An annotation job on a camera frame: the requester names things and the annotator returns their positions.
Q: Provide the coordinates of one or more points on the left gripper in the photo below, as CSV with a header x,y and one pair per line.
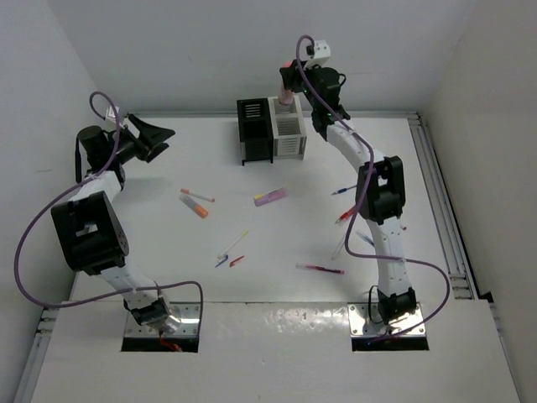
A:
x,y
149,134

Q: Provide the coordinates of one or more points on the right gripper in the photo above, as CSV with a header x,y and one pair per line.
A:
x,y
314,68

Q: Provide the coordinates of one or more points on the thin orange cap marker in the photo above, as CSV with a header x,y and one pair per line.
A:
x,y
197,195

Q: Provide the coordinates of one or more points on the orange cap highlighter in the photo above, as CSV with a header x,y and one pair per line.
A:
x,y
193,205

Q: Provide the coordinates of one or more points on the yellow cap blue pen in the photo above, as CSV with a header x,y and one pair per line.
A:
x,y
269,192

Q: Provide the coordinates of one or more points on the yellow tip white pen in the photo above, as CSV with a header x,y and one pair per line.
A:
x,y
232,244

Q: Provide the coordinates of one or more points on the pink purple eraser block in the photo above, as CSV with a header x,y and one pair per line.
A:
x,y
287,93

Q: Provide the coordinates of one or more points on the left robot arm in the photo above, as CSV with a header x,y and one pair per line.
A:
x,y
90,234

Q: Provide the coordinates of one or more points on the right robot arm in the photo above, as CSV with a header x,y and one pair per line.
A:
x,y
380,195

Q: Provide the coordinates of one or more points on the white slotted pen holder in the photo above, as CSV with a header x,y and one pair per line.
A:
x,y
288,125

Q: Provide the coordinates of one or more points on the black slotted pen holder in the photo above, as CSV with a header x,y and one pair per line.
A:
x,y
256,136

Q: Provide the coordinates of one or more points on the blue ballpoint pen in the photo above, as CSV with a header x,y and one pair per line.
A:
x,y
342,190

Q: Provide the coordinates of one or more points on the red retractable pen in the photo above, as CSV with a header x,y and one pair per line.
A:
x,y
345,215

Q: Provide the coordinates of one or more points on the red pen cap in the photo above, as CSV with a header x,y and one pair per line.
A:
x,y
236,261

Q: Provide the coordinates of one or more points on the blue ink gel pen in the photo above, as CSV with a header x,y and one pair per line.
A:
x,y
365,237

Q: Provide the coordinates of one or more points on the clear white pen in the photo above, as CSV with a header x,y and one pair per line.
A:
x,y
338,249

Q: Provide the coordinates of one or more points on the red ink gel pen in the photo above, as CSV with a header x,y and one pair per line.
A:
x,y
319,268

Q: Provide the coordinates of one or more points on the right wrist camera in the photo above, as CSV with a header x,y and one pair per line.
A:
x,y
319,53

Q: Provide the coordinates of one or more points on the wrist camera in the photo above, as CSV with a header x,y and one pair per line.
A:
x,y
112,115
319,53

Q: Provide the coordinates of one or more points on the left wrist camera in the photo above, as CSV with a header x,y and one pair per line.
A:
x,y
112,115

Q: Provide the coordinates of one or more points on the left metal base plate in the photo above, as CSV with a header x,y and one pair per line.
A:
x,y
183,321

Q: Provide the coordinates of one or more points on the metal base plate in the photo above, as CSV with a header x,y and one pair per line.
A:
x,y
183,321
365,322

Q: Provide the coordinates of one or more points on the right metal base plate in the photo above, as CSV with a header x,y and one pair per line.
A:
x,y
365,322

